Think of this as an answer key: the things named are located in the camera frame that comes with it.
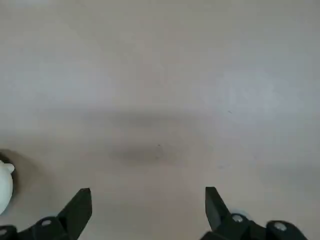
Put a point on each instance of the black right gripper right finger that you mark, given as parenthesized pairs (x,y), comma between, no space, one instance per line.
(222,225)

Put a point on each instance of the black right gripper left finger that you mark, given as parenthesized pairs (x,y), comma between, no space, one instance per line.
(67,220)

